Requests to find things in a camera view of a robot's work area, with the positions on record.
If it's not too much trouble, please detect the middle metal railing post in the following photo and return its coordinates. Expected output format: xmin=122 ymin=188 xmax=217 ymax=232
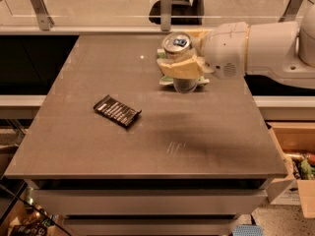
xmin=160 ymin=0 xmax=172 ymax=31

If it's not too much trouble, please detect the black snack bar wrapper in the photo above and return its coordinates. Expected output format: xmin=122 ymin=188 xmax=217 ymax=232
xmin=94 ymin=94 xmax=141 ymax=128

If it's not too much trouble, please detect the right metal railing post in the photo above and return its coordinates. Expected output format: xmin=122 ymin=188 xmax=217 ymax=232
xmin=279 ymin=0 xmax=303 ymax=23

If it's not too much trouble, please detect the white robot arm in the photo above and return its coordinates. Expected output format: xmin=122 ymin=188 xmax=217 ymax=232
xmin=157 ymin=6 xmax=315 ymax=91

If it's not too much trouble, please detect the grey table drawer unit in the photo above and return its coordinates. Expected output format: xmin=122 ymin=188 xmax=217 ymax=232
xmin=32 ymin=189 xmax=267 ymax=236

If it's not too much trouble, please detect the metal railing post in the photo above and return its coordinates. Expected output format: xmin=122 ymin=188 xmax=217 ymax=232
xmin=279 ymin=0 xmax=303 ymax=23
xmin=160 ymin=0 xmax=172 ymax=31
xmin=30 ymin=0 xmax=54 ymax=30

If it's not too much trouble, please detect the black office chair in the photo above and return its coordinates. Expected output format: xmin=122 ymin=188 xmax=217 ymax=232
xmin=148 ymin=0 xmax=209 ymax=27

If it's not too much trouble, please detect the left metal railing post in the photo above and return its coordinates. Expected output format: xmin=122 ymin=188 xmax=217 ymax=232
xmin=30 ymin=0 xmax=54 ymax=30

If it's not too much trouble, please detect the blue mesh object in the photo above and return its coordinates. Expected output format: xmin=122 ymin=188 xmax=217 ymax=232
xmin=232 ymin=225 xmax=264 ymax=236

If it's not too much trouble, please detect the green chips bag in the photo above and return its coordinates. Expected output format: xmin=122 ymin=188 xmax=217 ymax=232
xmin=157 ymin=49 xmax=210 ymax=86

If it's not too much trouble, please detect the silver redbull can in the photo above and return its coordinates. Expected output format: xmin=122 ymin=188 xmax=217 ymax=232
xmin=161 ymin=32 xmax=197 ymax=93

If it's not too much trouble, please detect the cardboard box with items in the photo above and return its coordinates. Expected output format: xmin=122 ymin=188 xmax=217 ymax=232
xmin=267 ymin=122 xmax=315 ymax=218

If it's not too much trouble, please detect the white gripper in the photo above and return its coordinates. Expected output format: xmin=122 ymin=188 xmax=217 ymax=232
xmin=157 ymin=22 xmax=249 ymax=80

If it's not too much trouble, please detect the box of snacks lower left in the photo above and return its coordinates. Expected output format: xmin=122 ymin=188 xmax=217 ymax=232
xmin=0 ymin=183 xmax=73 ymax=236

